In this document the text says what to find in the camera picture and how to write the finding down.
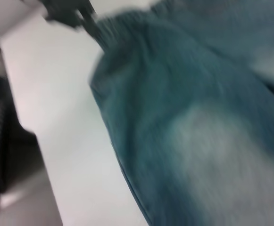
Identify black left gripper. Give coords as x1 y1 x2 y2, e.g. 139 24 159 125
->
39 0 101 40

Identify blue denim shorts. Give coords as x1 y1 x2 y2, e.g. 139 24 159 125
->
88 0 274 226

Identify black robot torso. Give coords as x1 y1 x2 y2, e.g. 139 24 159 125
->
0 70 38 218

